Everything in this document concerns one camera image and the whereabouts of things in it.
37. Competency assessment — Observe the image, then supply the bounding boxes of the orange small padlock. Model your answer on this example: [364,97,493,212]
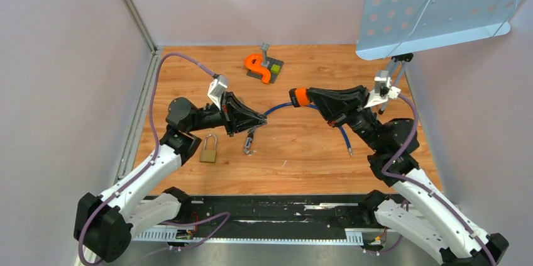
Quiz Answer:
[288,88,311,108]

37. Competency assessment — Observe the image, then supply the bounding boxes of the small brass padlock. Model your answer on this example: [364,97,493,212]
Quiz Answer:
[199,134,217,163]

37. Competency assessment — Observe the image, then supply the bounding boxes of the orange S-shaped toy base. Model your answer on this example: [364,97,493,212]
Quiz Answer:
[244,43,284,84]

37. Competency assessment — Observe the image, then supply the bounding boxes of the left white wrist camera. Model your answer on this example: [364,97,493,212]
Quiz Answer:
[207,74,229,109]

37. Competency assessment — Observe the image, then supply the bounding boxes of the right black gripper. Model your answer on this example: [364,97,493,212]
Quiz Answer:
[304,86,382,152]

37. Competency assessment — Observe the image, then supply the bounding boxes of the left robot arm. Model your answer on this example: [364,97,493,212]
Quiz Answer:
[74,92,267,265]

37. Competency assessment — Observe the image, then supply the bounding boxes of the blue cable lock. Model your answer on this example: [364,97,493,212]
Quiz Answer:
[243,103,354,157]

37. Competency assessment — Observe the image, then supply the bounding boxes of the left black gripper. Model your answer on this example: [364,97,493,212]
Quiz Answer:
[187,91,267,136]

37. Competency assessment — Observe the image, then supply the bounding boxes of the perforated metal music stand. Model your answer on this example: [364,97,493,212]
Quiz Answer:
[356,0,532,114]

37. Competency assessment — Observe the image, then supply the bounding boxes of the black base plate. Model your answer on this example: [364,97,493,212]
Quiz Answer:
[137,194,384,245]

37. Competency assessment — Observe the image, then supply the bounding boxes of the cable lock silver keys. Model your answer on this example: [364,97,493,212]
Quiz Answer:
[244,149,256,156]

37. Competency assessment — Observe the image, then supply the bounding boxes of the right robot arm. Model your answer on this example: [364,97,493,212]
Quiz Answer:
[291,86,509,265]

